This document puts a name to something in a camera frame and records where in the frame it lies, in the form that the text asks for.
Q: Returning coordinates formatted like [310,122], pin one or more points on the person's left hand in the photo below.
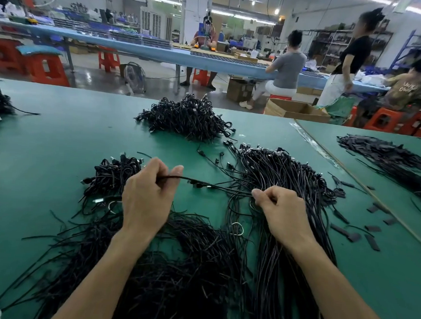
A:
[147,203]

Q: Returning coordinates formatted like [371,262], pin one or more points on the red stool with blue seat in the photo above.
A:
[47,66]

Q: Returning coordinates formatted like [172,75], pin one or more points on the small cardboard box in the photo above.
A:
[240,90]

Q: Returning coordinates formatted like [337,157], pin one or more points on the red plastic stool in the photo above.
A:
[5,55]
[384,120]
[201,77]
[109,59]

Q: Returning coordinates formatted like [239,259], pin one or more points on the grey floor fan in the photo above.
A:
[134,78]

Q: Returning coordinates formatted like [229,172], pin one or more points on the scattered dark tie pieces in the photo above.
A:
[371,242]

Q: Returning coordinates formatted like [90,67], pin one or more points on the metal storage shelf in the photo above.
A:
[331,44]

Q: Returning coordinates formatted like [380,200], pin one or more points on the white pillar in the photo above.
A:
[196,14]

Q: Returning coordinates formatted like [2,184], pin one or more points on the green bag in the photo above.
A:
[342,109]

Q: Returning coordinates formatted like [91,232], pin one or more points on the open cardboard box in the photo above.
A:
[297,110]

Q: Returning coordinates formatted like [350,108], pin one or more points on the person's right forearm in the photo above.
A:
[341,297]

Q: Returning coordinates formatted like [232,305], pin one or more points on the pile of white bags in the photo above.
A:
[373,79]

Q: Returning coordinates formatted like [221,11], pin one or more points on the long blue workbench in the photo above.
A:
[181,56]

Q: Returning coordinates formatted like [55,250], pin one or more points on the person's right hand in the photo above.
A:
[285,215]

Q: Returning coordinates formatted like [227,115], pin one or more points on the person's left forearm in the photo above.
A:
[103,286]

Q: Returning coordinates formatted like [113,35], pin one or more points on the blue metal rack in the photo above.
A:
[413,52]

